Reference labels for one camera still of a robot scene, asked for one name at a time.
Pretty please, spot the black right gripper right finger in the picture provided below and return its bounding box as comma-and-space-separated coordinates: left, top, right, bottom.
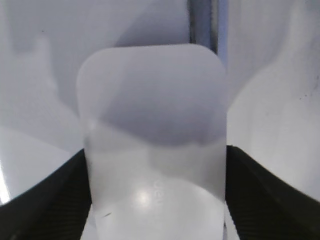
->
225, 145, 320, 240

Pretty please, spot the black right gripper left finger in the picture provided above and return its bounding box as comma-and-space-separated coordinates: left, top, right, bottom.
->
0, 149, 92, 240

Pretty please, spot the white board eraser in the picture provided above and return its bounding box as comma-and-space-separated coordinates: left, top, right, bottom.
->
76, 43, 227, 240

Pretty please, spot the white board with grey frame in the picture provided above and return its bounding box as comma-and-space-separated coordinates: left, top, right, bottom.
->
0, 0, 320, 240

